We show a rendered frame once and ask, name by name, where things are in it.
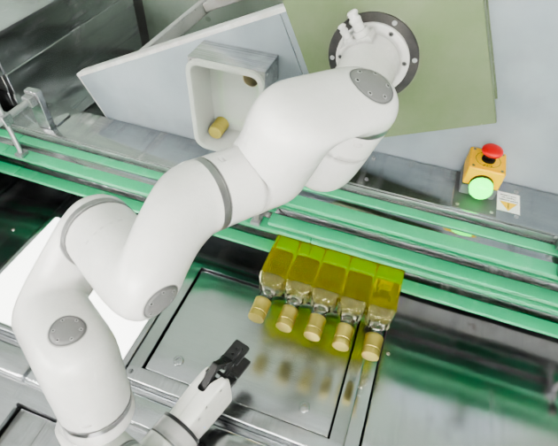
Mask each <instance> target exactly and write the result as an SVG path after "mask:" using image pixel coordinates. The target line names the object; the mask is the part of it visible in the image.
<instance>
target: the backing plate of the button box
mask: <svg viewBox="0 0 558 446"><path fill-rule="evenodd" d="M460 175H461V172H458V171H457V173H456V180H455V186H454V193H453V207H455V208H459V209H463V210H466V211H472V212H476V213H480V214H484V215H487V216H491V217H494V218H496V203H497V193H496V195H495V197H494V198H493V200H491V199H487V198H486V199H476V198H474V197H473V196H472V195H469V194H465V193H461V192H459V191H458V189H459V182H460Z"/></svg>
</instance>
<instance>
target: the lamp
mask: <svg viewBox="0 0 558 446"><path fill-rule="evenodd" d="M492 190H493V181H492V179H491V178H489V177H488V176H484V175H478V176H475V177H473V178H472V179H471V180H470V181H469V193H470V194H471V195H472V196H473V197H474V198H476V199H486V198H487V197H488V196H490V195H491V194H492Z"/></svg>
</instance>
